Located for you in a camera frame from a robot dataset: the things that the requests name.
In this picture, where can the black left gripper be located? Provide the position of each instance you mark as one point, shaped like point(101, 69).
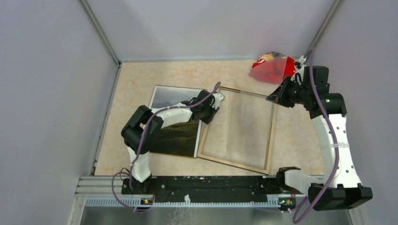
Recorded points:
point(212, 111)

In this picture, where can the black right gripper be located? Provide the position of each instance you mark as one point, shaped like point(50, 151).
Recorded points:
point(278, 96)

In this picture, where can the landscape photo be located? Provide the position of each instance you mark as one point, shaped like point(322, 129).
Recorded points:
point(180, 139)

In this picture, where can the wooden picture frame with glass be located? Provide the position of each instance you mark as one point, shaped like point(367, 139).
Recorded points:
point(241, 133)

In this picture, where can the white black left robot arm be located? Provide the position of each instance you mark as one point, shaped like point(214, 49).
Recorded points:
point(145, 125)

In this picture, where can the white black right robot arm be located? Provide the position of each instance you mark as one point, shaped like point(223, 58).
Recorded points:
point(329, 146)

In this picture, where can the red crumpled cloth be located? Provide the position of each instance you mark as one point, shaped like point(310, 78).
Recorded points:
point(273, 67)

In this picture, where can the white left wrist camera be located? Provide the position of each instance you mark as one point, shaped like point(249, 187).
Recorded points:
point(217, 99)

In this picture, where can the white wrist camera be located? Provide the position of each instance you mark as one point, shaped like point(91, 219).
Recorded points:
point(300, 65)
point(217, 99)

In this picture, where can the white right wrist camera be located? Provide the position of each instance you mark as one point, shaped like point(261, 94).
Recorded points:
point(300, 65)

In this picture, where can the aluminium front rail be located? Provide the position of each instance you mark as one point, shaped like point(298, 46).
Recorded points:
point(106, 191)

